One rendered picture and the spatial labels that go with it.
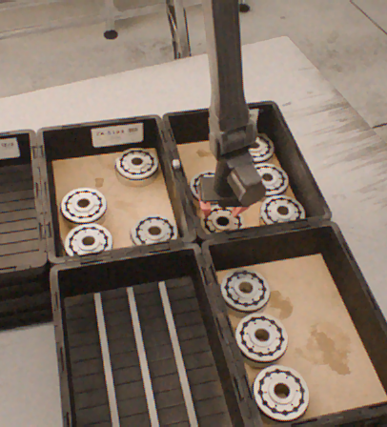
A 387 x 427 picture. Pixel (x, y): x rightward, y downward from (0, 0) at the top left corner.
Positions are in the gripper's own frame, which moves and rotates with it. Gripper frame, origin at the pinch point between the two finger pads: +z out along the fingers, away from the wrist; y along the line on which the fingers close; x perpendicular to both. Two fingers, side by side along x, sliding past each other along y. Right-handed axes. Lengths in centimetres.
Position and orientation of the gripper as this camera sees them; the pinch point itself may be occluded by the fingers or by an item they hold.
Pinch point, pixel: (219, 214)
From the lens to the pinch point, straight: 127.9
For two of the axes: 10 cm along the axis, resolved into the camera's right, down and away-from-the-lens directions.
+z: -1.0, 6.4, 7.6
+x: -1.4, -7.7, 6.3
